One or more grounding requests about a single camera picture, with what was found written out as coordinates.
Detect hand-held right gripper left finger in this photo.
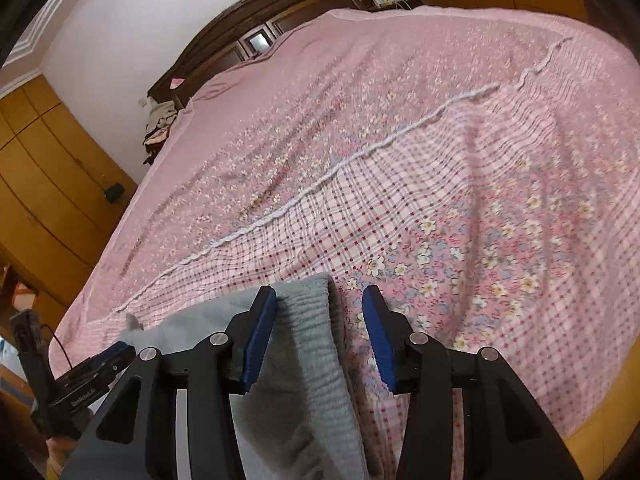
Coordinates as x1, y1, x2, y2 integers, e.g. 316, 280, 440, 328
60, 285, 278, 480

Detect wooden wardrobe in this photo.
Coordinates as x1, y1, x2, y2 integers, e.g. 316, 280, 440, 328
0, 75, 138, 321

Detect pile of clothes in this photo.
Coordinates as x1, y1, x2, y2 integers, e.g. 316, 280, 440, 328
139, 97, 181, 166

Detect black cable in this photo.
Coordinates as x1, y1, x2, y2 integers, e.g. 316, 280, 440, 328
40, 325, 72, 377

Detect nightstand with small items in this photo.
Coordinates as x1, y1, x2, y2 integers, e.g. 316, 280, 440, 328
369, 0, 426, 12

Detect pink floral checked bedspread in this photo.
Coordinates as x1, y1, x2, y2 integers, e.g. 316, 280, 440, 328
50, 5, 640, 480

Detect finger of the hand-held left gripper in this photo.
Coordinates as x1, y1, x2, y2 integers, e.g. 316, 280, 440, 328
62, 342, 137, 386

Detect grey pants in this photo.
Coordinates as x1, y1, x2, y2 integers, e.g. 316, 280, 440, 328
117, 274, 371, 480

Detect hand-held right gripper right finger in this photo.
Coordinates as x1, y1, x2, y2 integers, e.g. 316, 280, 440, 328
361, 284, 585, 480

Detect dark wooden headboard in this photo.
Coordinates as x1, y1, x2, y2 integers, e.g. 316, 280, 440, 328
147, 0, 376, 108

